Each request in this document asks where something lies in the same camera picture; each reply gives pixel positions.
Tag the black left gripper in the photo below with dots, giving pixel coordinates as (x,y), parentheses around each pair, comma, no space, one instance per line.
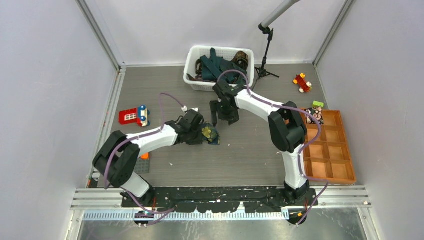
(198,140)

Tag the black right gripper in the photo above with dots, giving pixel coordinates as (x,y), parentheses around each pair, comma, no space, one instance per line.
(215,105)

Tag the blue yellow floral tie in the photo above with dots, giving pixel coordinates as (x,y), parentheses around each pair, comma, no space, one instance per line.
(210,134)

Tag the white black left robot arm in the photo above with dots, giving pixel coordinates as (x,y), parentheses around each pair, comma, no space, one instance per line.
(117,158)

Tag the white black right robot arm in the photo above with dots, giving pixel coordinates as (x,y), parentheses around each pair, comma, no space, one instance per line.
(287,130)

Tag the dark floral tie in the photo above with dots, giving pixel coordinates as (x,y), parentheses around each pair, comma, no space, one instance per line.
(197,78)

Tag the dark green tie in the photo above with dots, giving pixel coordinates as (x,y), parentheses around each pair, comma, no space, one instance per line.
(212,67)

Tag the red toy house block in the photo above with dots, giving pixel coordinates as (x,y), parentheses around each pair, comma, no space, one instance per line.
(138,115)

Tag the brown patterned rolled tie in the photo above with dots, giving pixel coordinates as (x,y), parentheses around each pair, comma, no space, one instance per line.
(241,59)

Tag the orange grey toy block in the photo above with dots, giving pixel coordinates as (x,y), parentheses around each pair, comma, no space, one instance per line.
(142,165)

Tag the white plastic basket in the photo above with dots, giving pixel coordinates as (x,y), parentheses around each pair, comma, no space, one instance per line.
(227,53)

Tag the red toy car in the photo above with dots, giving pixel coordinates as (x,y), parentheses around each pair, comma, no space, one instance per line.
(304,86)

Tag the black tripod stand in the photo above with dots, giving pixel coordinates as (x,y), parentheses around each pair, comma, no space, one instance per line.
(261,71)

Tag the green toy block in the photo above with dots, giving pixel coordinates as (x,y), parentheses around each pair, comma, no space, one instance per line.
(318,104)

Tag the orange wooden compartment tray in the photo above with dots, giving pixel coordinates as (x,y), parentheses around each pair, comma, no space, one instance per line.
(329,157)

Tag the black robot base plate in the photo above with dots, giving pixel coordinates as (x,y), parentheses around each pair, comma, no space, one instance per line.
(259,199)

